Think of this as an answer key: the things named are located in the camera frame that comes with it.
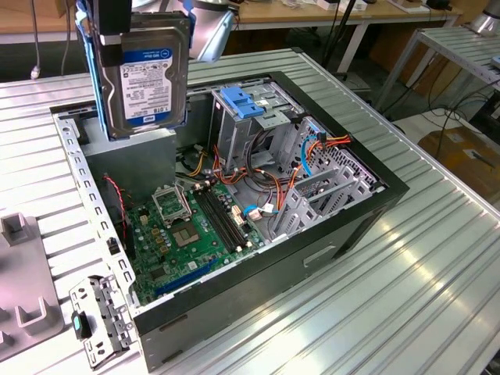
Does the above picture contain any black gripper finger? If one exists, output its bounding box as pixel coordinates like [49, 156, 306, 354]
[96, 0, 133, 66]

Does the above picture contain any hard disk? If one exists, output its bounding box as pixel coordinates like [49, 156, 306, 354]
[75, 0, 193, 141]

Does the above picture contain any grey metal disk bay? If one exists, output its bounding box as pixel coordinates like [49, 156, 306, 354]
[269, 116, 388, 241]

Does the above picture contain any small brown cardboard box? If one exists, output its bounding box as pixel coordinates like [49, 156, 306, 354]
[38, 0, 75, 20]

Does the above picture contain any grey power supply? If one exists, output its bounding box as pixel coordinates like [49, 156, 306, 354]
[80, 116, 179, 204]

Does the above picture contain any blue plastic drive latch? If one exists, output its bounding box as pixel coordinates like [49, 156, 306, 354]
[220, 86, 266, 121]

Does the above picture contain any grey metal drive cage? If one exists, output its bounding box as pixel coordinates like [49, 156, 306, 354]
[209, 80, 309, 175]

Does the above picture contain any wooden desk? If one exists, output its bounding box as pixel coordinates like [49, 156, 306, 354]
[0, 0, 464, 75]

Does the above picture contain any metal socket cover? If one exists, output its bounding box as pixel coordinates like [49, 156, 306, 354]
[151, 183, 195, 228]

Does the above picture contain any black tripod stand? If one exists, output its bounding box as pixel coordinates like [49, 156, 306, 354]
[323, 0, 357, 75]

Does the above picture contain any black RAM slot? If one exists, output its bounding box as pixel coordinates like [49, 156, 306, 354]
[194, 189, 236, 254]
[203, 185, 250, 248]

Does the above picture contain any CPU socket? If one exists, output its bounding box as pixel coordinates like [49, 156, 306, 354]
[168, 220, 205, 250]

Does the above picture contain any green motherboard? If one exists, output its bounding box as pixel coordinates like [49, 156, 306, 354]
[127, 181, 266, 308]

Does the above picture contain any blue expansion slot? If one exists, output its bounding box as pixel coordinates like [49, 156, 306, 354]
[154, 257, 220, 298]

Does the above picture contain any grey parts rack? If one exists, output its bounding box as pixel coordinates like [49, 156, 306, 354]
[0, 212, 66, 363]

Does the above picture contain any black PC case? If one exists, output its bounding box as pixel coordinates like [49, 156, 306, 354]
[49, 70, 410, 374]

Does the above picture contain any black teal latch clip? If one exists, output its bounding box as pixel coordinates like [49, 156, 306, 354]
[71, 310, 94, 340]

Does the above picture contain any large brown cardboard box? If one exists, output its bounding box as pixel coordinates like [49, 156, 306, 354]
[417, 127, 500, 204]

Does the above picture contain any robot cable with plug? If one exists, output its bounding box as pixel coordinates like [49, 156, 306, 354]
[29, 0, 43, 81]

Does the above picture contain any blue data wire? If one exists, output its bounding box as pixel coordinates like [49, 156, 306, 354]
[301, 128, 327, 179]

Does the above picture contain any orange black wire bundle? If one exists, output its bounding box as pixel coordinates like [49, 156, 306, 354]
[174, 142, 306, 220]

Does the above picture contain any orange red power wire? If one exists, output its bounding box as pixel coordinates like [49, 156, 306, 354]
[318, 131, 352, 152]

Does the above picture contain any grey metal slot bracket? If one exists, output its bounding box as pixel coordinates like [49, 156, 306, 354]
[69, 274, 136, 371]

